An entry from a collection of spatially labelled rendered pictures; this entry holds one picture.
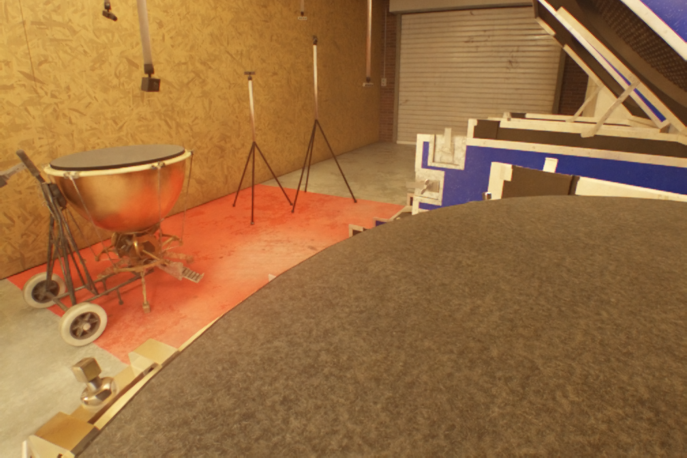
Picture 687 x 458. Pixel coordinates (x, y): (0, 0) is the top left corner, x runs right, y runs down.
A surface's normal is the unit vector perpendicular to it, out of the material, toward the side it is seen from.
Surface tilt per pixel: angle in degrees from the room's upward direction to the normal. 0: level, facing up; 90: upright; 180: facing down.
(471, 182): 90
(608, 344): 0
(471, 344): 0
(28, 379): 0
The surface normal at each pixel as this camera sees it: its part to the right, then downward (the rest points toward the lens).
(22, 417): 0.00, -0.95
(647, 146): -0.53, 0.26
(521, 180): -0.73, 0.21
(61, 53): 0.89, 0.14
